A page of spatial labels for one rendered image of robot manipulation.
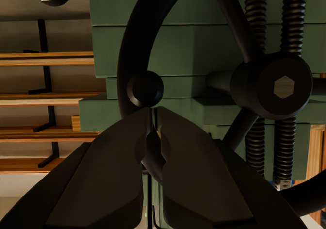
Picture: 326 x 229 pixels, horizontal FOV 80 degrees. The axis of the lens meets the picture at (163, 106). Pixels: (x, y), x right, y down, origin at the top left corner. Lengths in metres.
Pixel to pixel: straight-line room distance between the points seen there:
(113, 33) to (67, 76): 2.87
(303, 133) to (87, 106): 0.35
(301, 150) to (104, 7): 0.39
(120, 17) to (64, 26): 2.92
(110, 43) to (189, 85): 0.16
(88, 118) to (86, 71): 2.73
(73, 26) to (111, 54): 2.87
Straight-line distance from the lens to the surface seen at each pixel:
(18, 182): 4.11
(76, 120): 0.57
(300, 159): 0.36
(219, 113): 0.29
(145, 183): 0.81
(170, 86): 0.36
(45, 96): 2.82
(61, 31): 3.30
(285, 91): 0.20
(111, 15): 0.38
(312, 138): 2.06
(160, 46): 0.37
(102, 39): 0.38
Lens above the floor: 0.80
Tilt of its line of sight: 9 degrees up
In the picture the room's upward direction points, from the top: 179 degrees clockwise
